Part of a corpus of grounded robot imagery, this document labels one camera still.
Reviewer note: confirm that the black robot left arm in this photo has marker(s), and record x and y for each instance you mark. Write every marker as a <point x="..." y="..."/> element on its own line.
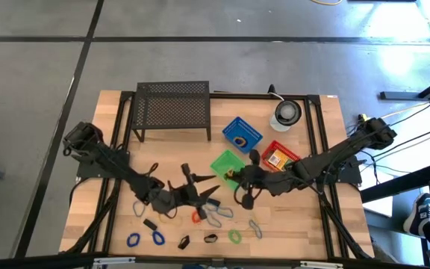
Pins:
<point x="125" y="172"/>

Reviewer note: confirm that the red plastic basket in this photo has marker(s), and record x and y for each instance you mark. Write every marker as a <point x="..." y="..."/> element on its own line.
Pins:
<point x="292" y="155"/>

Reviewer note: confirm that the black mesh metal shelf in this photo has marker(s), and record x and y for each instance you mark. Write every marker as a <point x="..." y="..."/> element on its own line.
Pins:
<point x="170" y="106"/>

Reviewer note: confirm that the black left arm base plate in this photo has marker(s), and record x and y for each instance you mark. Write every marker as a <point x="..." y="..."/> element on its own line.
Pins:
<point x="88" y="172"/>

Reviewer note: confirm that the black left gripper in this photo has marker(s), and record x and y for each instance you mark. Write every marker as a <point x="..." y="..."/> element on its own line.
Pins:
<point x="181" y="198"/>

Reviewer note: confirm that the black aluminium table frame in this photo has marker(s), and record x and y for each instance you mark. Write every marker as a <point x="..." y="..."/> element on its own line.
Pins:
<point x="237" y="96"/>

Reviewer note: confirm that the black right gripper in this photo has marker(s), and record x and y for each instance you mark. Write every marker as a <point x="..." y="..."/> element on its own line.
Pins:
<point x="256" y="179"/>

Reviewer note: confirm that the black bar piece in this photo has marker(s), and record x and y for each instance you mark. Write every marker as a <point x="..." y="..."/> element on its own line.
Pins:
<point x="150" y="224"/>

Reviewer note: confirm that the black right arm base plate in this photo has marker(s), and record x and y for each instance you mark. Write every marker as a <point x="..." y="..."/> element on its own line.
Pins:
<point x="353" y="175"/>

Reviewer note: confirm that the silver frame bracket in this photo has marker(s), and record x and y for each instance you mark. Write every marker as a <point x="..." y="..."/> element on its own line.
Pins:
<point x="114" y="260"/>
<point x="321" y="264"/>

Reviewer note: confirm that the yellow power plug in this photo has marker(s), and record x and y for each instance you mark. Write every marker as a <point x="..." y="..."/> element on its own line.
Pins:
<point x="363" y="118"/>

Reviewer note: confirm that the person's shoe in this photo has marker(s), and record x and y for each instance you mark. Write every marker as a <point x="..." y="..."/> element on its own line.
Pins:
<point x="418" y="214"/>

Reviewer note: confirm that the green sticky notes pad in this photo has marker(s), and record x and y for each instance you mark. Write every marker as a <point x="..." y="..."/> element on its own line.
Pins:
<point x="289" y="164"/>

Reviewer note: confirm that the yellow sticky notes pack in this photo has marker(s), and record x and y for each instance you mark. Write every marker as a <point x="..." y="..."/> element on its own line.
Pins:
<point x="274" y="158"/>

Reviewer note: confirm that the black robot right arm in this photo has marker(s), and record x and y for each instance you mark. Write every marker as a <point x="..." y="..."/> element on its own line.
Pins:
<point x="330" y="157"/>

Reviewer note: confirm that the white cylinder bin black rim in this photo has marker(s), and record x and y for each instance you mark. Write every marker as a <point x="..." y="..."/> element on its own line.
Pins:
<point x="286" y="112"/>

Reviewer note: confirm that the green plastic basket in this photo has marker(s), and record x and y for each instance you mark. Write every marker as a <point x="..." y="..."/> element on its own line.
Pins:
<point x="222" y="162"/>

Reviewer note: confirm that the blue plastic basket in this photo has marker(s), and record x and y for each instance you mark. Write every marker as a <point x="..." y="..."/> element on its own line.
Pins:
<point x="250" y="130"/>

